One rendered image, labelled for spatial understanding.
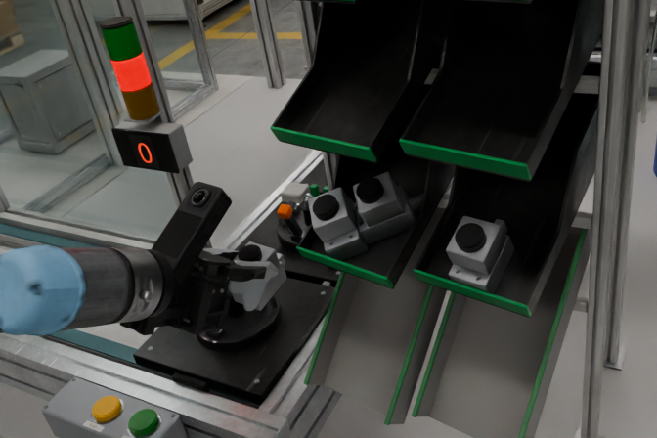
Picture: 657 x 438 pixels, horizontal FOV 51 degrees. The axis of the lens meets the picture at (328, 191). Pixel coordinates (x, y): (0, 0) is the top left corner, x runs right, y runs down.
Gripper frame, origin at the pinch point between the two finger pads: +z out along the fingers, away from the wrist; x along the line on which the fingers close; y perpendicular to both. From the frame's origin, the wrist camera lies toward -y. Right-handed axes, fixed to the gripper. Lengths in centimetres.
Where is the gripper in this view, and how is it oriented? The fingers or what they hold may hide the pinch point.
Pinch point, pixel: (255, 260)
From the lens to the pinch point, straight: 89.4
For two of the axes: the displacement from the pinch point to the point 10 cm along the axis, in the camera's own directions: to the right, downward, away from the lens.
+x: 8.5, 2.2, -4.9
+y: -2.2, 9.7, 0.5
